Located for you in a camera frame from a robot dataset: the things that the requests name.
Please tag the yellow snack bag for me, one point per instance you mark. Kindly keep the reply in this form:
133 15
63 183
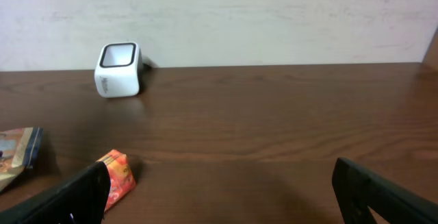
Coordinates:
19 150

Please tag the white barcode scanner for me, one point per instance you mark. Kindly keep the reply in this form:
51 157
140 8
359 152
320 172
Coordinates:
118 70

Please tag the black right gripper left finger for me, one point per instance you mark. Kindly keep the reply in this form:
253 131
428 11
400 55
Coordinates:
80 199

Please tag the orange tissue pack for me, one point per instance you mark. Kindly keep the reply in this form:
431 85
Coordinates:
121 177

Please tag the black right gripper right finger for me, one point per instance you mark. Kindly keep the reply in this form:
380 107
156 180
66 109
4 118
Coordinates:
359 191

